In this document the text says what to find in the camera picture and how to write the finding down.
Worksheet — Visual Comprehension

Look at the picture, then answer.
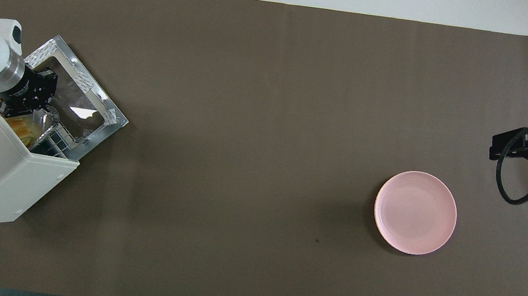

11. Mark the yellow twisted bread roll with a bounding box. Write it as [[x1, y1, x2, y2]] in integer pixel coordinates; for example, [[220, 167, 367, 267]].
[[3, 115, 40, 146]]

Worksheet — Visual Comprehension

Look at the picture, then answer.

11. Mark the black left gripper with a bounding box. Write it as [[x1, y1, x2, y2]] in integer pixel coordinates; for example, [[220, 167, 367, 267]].
[[0, 64, 59, 121]]

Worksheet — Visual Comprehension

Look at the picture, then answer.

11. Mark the pink round plate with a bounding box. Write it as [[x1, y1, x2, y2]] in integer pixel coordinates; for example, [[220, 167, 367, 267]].
[[369, 166, 463, 260]]

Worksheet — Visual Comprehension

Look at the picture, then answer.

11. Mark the aluminium foil tray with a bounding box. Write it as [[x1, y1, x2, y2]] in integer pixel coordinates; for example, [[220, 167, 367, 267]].
[[17, 103, 62, 153]]

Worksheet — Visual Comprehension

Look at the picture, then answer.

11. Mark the glass oven door metal frame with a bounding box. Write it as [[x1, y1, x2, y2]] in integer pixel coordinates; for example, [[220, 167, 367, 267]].
[[10, 31, 139, 154]]

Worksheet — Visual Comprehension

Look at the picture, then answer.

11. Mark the brown paper table mat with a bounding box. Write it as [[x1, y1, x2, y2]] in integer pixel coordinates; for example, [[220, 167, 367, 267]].
[[0, 0, 528, 296]]

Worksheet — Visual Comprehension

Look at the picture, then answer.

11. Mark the wire oven rack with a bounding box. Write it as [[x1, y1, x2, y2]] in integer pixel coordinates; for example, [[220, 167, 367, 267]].
[[30, 119, 84, 161]]

